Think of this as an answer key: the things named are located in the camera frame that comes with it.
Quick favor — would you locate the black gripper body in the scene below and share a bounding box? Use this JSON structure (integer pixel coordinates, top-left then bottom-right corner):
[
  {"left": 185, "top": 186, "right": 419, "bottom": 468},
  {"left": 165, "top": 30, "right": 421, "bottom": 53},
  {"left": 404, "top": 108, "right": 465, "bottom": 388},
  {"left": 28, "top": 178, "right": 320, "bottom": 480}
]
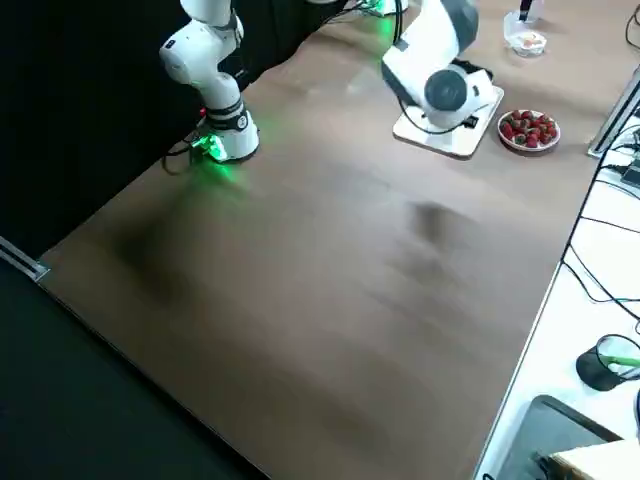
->
[{"left": 452, "top": 58, "right": 495, "bottom": 77}]

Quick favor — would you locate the clear plastic egg box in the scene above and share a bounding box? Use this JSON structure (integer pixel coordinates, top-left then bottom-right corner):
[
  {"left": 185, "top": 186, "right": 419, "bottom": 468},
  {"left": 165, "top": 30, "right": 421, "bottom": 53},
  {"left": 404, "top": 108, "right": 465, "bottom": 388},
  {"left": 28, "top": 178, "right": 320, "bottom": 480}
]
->
[{"left": 502, "top": 9, "right": 548, "bottom": 58}]

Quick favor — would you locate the cream plastic tray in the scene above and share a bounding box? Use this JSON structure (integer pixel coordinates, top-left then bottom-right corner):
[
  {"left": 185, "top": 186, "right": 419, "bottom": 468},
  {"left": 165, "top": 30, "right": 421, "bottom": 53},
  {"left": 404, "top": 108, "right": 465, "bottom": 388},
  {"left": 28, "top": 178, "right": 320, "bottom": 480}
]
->
[{"left": 392, "top": 84, "right": 505, "bottom": 160}]

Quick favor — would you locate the white plate of strawberries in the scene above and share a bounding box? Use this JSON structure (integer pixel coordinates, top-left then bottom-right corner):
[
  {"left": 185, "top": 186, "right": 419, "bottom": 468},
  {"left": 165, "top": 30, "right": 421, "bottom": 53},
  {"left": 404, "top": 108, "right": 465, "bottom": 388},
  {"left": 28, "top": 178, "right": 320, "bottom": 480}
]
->
[{"left": 497, "top": 108, "right": 562, "bottom": 152}]

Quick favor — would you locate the green pen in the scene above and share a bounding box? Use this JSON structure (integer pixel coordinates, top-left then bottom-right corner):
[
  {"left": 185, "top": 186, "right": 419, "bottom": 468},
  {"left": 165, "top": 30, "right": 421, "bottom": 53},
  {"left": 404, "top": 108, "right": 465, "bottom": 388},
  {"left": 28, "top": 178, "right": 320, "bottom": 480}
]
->
[{"left": 598, "top": 352, "right": 640, "bottom": 369}]

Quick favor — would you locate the black flat case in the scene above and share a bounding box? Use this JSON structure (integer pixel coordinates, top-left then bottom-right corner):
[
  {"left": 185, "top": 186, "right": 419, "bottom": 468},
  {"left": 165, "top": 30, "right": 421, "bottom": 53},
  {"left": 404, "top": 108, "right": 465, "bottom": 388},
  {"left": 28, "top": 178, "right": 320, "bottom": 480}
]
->
[{"left": 492, "top": 393, "right": 626, "bottom": 480}]

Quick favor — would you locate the light wooden box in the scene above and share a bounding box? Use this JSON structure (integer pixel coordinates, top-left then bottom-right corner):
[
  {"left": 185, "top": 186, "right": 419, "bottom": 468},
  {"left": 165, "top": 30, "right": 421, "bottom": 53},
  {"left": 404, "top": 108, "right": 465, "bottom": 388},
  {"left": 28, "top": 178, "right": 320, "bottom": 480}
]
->
[{"left": 548, "top": 438, "right": 640, "bottom": 480}]

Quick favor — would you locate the aluminium frame post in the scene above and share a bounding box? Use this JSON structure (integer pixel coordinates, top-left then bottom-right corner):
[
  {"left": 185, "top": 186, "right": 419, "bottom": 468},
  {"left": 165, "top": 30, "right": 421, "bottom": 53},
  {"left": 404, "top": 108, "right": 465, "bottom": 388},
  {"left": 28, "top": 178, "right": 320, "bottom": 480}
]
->
[
  {"left": 0, "top": 234, "right": 51, "bottom": 282},
  {"left": 587, "top": 63, "right": 640, "bottom": 158}
]

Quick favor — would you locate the black cable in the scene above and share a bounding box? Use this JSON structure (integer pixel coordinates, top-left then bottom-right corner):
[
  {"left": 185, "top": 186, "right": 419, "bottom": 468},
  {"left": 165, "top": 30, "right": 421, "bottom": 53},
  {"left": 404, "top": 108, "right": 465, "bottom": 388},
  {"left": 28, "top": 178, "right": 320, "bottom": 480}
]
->
[{"left": 558, "top": 149, "right": 640, "bottom": 321}]

